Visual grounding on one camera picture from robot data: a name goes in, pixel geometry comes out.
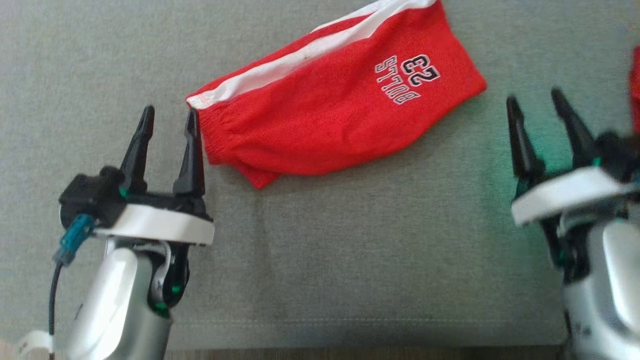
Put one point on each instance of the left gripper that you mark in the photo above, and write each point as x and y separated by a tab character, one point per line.
160	225

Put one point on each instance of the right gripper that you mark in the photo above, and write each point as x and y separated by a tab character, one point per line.
565	195

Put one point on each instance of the red basketball jersey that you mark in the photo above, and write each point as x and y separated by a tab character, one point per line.
636	85

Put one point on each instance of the red white striped shorts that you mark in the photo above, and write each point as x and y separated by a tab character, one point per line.
325	115

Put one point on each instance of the grey fabric sofa seat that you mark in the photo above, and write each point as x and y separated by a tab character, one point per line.
350	250

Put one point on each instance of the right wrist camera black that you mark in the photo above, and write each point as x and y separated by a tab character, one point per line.
620	155

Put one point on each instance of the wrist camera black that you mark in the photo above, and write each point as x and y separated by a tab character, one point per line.
620	155
92	195

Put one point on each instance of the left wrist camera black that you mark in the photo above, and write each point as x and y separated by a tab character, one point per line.
92	195

